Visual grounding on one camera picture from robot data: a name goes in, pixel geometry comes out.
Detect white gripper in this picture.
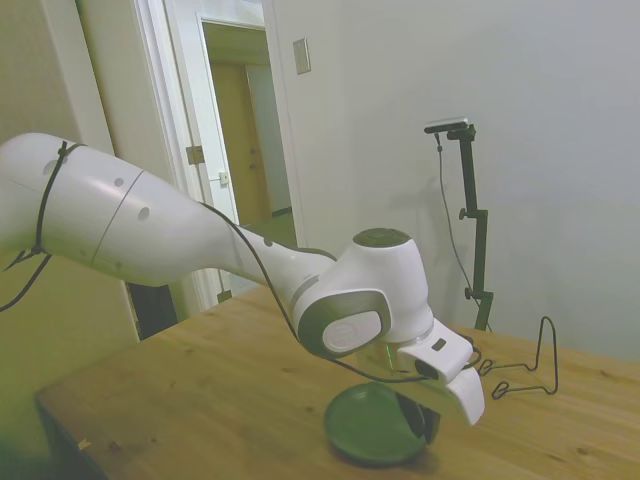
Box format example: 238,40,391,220
394,368,487,447

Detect dark green round plate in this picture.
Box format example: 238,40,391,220
322,383,434,464

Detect brown wooden door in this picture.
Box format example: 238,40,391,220
208,60,274,226

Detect beige closet door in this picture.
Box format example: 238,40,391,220
0,0,141,342

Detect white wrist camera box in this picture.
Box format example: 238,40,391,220
397,319,477,384

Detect black wire plate stand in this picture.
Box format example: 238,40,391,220
478,315,560,402

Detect thin camera cable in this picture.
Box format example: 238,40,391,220
433,131,494,334

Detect grey exterior camera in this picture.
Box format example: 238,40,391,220
423,116,473,135

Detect white door frame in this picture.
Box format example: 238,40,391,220
134,0,312,312

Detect grey wall switch plate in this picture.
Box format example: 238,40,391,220
292,38,312,76

